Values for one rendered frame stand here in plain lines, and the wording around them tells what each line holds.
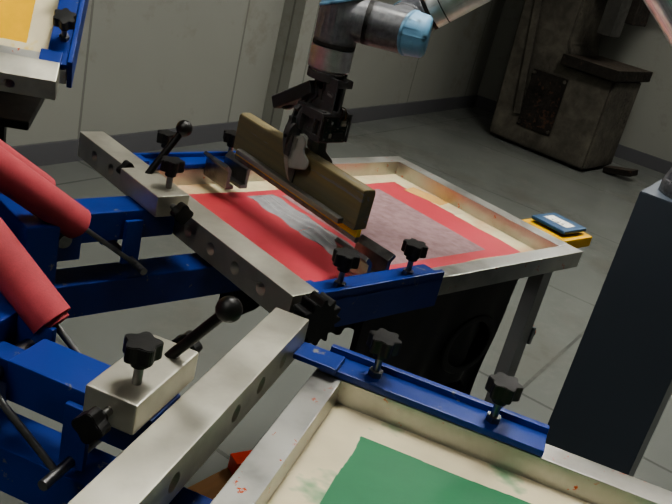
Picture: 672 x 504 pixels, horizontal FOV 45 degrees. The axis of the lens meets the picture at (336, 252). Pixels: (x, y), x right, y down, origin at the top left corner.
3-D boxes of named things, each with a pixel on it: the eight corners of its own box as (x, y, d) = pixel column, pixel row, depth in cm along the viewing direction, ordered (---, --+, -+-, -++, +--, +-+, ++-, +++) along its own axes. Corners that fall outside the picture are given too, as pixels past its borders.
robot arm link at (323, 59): (303, 39, 140) (337, 42, 145) (297, 65, 142) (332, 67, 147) (330, 51, 135) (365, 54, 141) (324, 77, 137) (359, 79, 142)
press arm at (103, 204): (155, 220, 138) (159, 193, 136) (173, 234, 134) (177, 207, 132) (57, 228, 127) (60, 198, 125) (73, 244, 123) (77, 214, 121)
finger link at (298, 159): (294, 190, 144) (310, 141, 142) (274, 178, 148) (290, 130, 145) (306, 191, 146) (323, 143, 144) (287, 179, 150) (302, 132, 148)
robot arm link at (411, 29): (437, 11, 142) (377, -4, 143) (433, 16, 132) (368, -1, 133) (426, 55, 145) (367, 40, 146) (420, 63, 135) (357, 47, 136)
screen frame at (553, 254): (395, 169, 214) (398, 155, 213) (577, 266, 177) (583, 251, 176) (124, 181, 162) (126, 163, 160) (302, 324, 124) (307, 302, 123)
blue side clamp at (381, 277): (415, 292, 148) (425, 258, 145) (434, 305, 145) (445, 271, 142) (287, 318, 128) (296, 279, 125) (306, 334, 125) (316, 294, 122)
